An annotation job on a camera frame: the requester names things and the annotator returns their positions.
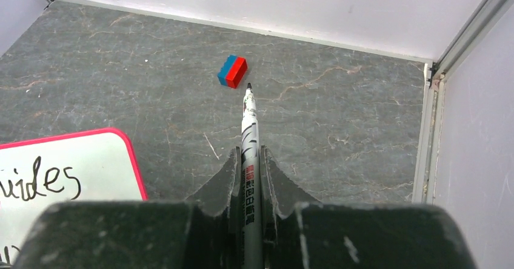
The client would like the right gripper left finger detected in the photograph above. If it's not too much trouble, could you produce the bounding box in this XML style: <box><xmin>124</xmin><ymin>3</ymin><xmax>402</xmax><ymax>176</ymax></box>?
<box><xmin>13</xmin><ymin>147</ymin><xmax>241</xmax><ymax>268</ymax></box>

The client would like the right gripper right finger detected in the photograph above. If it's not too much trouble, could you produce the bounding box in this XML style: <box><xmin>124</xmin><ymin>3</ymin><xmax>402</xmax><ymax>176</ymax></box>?
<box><xmin>260</xmin><ymin>147</ymin><xmax>476</xmax><ymax>268</ymax></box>

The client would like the white whiteboard marker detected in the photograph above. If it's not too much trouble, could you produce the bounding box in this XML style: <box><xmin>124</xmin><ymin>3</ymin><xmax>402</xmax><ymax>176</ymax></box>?
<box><xmin>241</xmin><ymin>83</ymin><xmax>264</xmax><ymax>268</ymax></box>

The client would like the pink framed whiteboard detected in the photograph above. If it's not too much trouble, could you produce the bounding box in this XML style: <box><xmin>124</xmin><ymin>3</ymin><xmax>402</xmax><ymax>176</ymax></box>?
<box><xmin>1</xmin><ymin>128</ymin><xmax>148</xmax><ymax>264</ymax></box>

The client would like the blue and red eraser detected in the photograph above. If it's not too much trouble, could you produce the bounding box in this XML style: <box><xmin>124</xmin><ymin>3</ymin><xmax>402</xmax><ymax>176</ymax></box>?
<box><xmin>217</xmin><ymin>55</ymin><xmax>248</xmax><ymax>89</ymax></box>

